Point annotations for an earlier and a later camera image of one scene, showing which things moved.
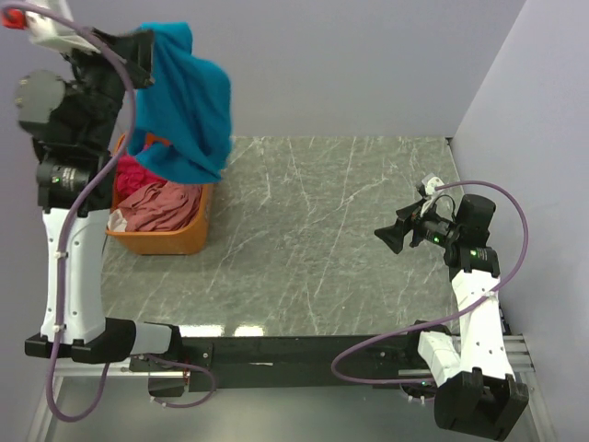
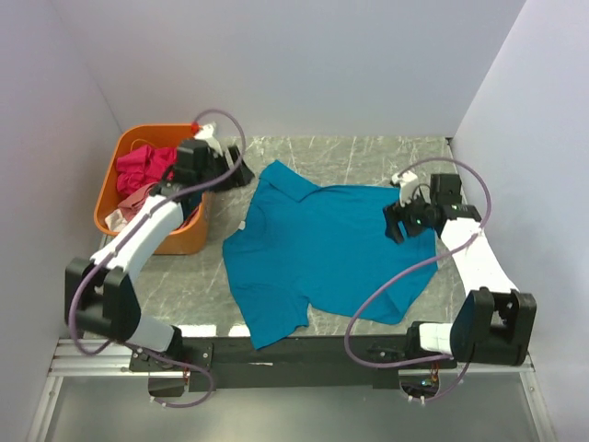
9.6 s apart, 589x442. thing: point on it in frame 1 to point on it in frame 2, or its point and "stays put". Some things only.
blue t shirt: x=184 y=119 to x=301 y=246
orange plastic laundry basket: x=186 y=239 stays put
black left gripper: x=136 y=50 to x=246 y=174
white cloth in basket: x=116 y=222 stays put
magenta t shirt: x=133 y=175 stays put
